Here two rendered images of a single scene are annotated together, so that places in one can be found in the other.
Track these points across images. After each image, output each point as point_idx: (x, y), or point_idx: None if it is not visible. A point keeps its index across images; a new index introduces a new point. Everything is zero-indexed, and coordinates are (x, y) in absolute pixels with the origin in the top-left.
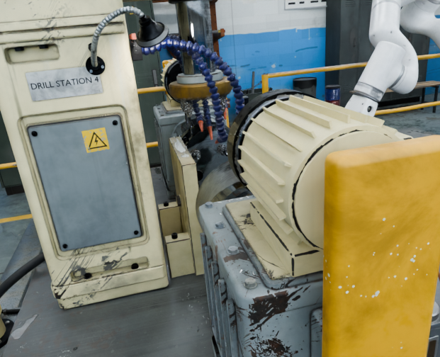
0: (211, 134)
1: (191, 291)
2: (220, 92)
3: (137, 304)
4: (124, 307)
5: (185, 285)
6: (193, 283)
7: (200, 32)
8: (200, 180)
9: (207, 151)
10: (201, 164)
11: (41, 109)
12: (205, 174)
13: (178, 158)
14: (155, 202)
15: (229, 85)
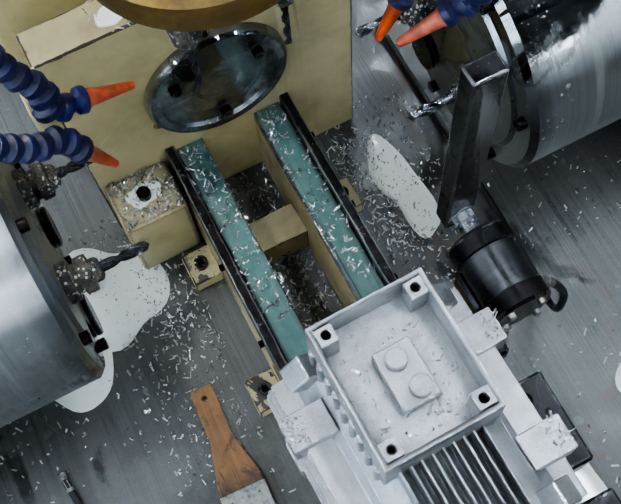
0: (382, 25)
1: (49, 209)
2: (103, 5)
3: None
4: None
5: (72, 187)
6: (78, 203)
7: None
8: (424, 66)
9: (457, 37)
10: (437, 42)
11: None
12: (440, 73)
13: (83, 5)
14: None
15: (152, 16)
